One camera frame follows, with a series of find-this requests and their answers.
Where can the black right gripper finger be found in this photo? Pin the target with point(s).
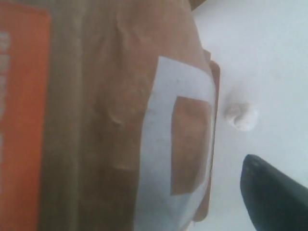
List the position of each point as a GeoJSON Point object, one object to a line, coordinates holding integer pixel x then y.
{"type": "Point", "coordinates": [274, 201]}

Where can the brown pouch orange label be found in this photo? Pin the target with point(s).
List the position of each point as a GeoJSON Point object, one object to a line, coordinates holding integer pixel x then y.
{"type": "Point", "coordinates": [107, 116]}

